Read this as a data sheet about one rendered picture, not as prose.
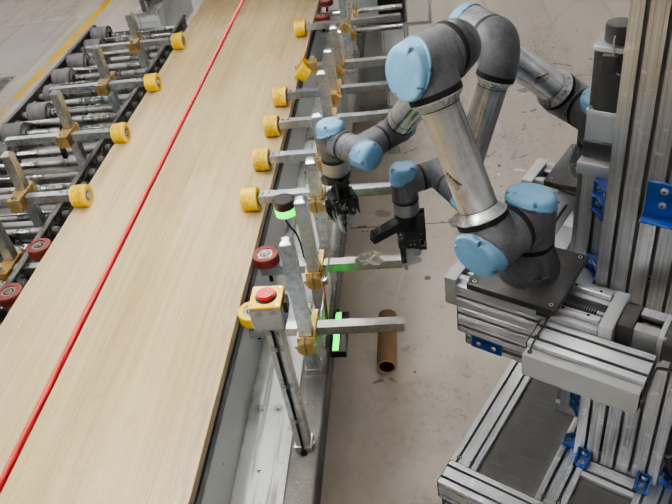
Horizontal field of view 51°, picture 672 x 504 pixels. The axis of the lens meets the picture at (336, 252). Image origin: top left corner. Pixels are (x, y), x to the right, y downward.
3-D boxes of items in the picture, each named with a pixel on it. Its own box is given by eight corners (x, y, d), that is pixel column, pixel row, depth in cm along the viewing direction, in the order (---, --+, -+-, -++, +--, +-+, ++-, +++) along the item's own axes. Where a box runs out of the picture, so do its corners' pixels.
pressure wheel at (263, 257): (285, 271, 222) (279, 243, 215) (282, 288, 216) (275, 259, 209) (261, 272, 223) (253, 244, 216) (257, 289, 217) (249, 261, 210)
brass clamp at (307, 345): (322, 321, 201) (320, 308, 198) (318, 356, 191) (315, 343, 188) (301, 322, 202) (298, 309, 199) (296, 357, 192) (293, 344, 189)
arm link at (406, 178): (424, 166, 188) (395, 176, 186) (426, 200, 195) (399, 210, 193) (410, 154, 194) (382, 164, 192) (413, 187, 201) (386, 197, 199)
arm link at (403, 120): (479, -8, 147) (389, 113, 190) (444, 9, 142) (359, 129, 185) (513, 34, 146) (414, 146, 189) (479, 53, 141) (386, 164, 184)
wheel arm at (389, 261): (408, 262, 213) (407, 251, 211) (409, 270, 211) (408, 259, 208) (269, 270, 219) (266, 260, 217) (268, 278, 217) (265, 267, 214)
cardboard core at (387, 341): (395, 308, 306) (395, 359, 283) (397, 321, 311) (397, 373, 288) (377, 309, 307) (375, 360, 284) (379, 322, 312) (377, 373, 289)
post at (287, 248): (321, 366, 202) (293, 234, 173) (320, 375, 200) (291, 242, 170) (309, 366, 203) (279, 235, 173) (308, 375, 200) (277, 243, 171)
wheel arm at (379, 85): (400, 86, 285) (399, 77, 283) (400, 89, 282) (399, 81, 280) (280, 97, 292) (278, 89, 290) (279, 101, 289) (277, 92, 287)
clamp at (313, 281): (326, 261, 220) (324, 248, 217) (323, 290, 209) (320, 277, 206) (309, 262, 220) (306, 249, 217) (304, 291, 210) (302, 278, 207)
